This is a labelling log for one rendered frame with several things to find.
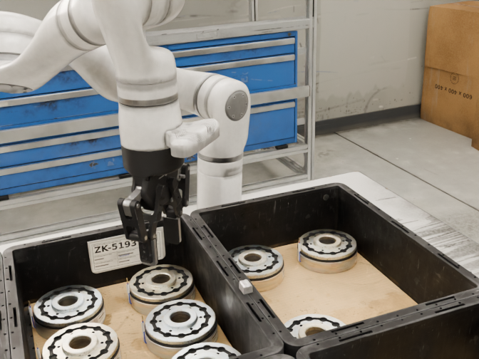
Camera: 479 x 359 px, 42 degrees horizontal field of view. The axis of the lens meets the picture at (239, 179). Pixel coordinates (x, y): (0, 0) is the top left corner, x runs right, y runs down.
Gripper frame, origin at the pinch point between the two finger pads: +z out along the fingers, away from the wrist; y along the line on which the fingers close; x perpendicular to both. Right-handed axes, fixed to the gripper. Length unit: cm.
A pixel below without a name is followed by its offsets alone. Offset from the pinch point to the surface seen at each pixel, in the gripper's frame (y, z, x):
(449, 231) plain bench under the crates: -76, 30, 30
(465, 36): -358, 35, 9
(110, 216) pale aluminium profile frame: -149, 87, -122
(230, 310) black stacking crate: -4.5, 11.5, 7.4
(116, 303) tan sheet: -7.0, 17.3, -13.8
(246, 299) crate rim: -2.0, 7.3, 11.0
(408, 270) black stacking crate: -26.3, 12.9, 28.1
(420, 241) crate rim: -25.5, 7.1, 29.5
